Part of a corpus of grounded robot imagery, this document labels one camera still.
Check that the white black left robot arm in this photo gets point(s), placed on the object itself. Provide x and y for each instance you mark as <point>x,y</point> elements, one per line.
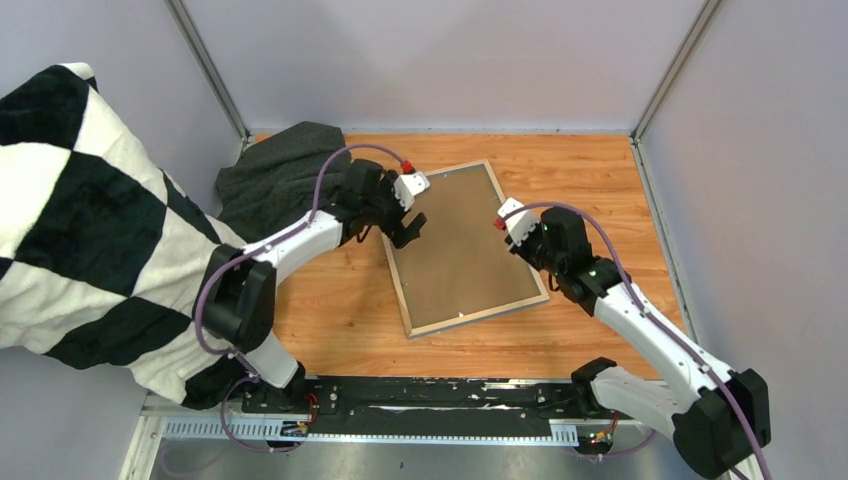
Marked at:
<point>237,301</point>

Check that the right aluminium corner post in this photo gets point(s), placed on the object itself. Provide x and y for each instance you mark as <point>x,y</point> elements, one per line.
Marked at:
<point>699,27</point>

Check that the black white checkered blanket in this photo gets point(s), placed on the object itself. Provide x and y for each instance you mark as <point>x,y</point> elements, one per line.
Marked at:
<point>102,253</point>

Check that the dark grey cloth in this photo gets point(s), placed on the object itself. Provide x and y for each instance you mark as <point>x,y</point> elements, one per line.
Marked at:
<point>272,183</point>

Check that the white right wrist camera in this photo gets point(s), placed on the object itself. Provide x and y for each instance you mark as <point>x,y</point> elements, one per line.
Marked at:
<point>517,221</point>

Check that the left aluminium corner post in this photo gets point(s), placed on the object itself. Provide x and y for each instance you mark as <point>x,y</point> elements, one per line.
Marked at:
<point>193,38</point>

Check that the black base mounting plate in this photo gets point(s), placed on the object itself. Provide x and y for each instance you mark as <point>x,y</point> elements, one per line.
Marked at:
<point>430,407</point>

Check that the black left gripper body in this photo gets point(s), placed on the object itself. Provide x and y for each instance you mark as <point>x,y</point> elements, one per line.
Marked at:
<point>384,210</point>

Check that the aluminium corner post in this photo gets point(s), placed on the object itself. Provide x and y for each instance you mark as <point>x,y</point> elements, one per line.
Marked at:
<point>699,27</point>
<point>193,38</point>

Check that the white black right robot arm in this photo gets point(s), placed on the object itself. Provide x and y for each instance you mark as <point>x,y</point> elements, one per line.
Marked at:
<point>717,417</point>

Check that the wooden photo frame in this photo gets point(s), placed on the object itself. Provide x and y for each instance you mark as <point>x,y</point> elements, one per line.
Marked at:
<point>459,270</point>

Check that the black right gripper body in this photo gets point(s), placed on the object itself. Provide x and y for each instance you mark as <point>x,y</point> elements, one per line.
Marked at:
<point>532,249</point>

